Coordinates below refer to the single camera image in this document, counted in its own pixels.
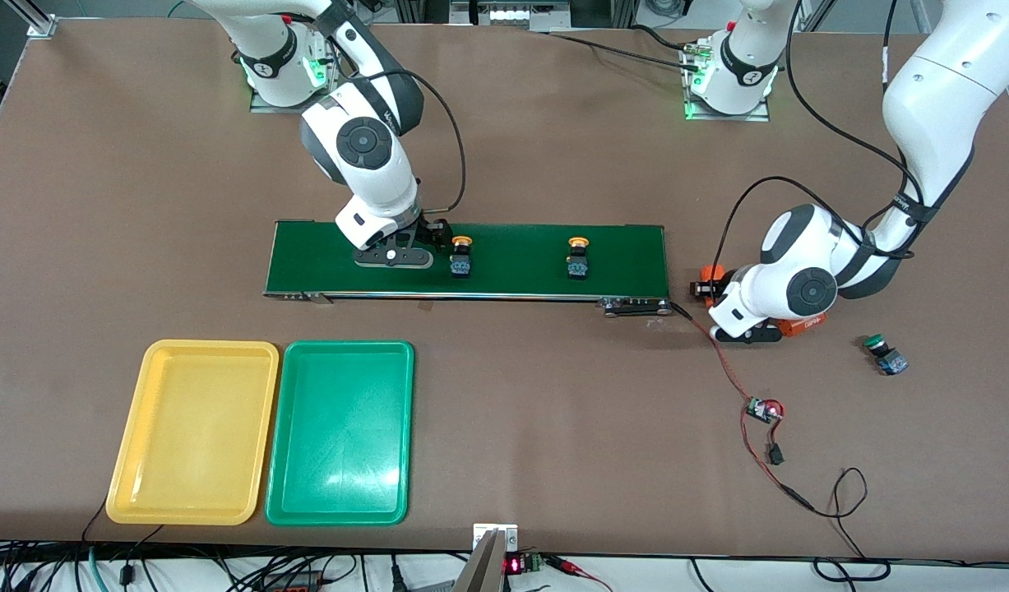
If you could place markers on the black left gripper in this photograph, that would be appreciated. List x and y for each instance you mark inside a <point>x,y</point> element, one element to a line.
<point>705,290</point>

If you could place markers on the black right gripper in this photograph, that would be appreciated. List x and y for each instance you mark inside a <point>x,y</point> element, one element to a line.
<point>435,233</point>

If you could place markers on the orange cylinder battery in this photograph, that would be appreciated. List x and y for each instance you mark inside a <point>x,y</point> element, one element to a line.
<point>804,326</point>
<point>710,272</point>

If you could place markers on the yellow push button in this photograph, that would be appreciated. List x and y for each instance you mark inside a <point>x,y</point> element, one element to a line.
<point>460,259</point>
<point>578,259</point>

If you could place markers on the green push button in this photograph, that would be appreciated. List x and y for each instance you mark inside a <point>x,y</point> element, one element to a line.
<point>886,356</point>

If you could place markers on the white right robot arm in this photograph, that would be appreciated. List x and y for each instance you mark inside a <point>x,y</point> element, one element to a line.
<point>364,148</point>

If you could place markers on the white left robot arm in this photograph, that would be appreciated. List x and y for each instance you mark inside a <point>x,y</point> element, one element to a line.
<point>800,271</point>

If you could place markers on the green conveyor belt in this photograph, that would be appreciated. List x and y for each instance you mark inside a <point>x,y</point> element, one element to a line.
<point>512,263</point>

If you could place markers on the small green circuit board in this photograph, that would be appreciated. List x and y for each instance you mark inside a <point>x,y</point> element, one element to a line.
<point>761,409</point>

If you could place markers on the green plastic tray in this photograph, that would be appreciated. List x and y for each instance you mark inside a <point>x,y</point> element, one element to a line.
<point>340,436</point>

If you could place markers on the red clip lead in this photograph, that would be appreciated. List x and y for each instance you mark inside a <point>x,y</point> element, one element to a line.
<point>570,567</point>

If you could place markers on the red digit display module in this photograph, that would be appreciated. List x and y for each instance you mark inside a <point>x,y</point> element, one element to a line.
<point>514,564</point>

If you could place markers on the yellow plastic tray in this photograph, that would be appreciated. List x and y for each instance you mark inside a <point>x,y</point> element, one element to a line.
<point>192,460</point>

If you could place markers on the orange power strip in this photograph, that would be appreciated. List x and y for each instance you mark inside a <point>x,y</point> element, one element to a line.
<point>290,582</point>

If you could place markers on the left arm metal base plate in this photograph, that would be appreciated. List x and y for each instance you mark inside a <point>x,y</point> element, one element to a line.
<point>759,115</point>

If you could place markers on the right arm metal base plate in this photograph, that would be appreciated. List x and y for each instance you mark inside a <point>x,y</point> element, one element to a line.
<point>261,103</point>

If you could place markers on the grey metal camera bracket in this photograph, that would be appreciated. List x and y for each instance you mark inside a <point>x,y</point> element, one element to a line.
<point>483,567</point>

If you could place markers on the aluminium table corner bracket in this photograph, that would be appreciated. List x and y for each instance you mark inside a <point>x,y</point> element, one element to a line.
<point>42,26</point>

